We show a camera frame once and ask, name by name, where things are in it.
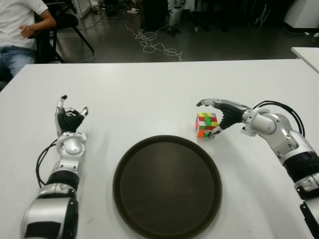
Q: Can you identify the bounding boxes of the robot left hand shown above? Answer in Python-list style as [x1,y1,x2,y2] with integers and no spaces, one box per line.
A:
[54,94,89,136]

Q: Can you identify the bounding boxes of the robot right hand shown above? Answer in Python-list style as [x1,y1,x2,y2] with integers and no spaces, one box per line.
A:
[196,98,251,138]

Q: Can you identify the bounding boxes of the multicoloured Rubik's cube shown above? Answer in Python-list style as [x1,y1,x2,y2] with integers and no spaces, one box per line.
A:
[194,112,220,138]

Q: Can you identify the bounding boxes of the dark brown round plate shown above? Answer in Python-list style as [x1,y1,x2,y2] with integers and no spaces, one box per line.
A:
[112,134,223,239]

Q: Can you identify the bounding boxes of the white side table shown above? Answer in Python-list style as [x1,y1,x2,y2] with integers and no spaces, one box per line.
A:
[291,46,319,74]

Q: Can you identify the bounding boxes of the black office chair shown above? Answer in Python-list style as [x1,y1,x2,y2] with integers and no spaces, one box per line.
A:
[33,0,95,64]

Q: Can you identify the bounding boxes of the grey folding stand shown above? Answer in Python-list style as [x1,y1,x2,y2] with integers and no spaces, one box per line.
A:
[254,2,271,25]

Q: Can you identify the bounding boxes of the seated person in white shirt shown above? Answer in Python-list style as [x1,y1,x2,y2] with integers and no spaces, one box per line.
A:
[0,0,57,78]

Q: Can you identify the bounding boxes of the white framed glass cabinet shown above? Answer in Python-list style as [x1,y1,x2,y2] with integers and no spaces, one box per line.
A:
[74,0,92,18]

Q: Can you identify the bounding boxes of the white cabinet with dark base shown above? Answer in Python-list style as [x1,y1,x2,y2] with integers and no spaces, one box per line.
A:
[284,0,319,33]

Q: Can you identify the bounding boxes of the black cabinet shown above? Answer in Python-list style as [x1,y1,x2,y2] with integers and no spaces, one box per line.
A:
[142,0,170,30]

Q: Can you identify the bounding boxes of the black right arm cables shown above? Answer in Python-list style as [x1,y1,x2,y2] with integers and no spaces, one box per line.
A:
[253,100,306,137]

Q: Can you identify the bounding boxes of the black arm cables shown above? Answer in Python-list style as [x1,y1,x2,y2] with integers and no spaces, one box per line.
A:
[253,100,306,137]
[36,139,59,189]

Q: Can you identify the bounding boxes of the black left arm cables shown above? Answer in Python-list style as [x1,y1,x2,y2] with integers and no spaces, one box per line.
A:
[36,139,59,189]

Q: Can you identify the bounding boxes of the tangled white floor cable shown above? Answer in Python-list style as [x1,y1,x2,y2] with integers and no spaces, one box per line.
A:
[124,17,184,62]

